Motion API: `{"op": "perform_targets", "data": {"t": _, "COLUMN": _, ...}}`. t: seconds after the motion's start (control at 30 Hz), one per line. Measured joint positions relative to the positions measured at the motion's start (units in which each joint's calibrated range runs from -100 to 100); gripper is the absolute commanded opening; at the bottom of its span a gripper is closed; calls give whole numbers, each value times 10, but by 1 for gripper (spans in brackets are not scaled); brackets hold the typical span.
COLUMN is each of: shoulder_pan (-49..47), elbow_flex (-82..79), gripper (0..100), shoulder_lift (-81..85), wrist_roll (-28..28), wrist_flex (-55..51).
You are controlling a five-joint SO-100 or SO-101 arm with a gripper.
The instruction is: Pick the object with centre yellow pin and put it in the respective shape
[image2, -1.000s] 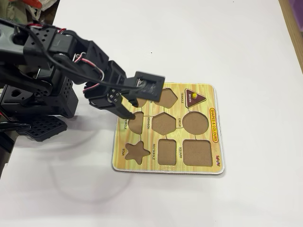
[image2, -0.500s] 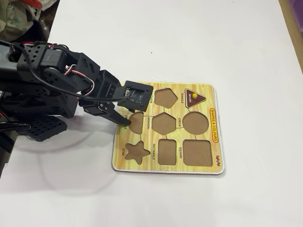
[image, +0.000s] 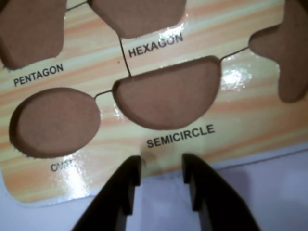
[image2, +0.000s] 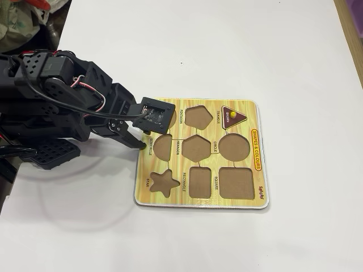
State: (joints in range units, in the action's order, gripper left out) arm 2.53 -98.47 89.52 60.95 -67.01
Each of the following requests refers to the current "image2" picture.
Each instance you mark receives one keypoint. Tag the wooden shape puzzle board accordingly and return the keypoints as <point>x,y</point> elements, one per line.
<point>175,195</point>

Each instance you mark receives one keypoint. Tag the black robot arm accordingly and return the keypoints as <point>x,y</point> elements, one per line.
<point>42,71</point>

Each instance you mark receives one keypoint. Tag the brown triangle piece yellow pin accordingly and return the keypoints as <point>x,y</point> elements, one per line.
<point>228,122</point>

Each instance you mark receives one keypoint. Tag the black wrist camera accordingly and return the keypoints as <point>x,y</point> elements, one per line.
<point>154,116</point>

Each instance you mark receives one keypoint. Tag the white plastic bag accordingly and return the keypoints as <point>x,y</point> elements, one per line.
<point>54,11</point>

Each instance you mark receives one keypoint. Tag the black gridded table clamp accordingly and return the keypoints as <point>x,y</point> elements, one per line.
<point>56,154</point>

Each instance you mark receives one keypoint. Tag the purple object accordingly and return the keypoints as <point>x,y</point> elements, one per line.
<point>353,7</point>

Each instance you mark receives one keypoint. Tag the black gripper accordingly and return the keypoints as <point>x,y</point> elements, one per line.
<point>118,128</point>

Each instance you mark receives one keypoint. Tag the pale green cloth bag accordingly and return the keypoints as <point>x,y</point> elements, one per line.
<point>14,22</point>

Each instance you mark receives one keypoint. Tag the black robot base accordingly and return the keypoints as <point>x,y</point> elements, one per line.
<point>42,130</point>

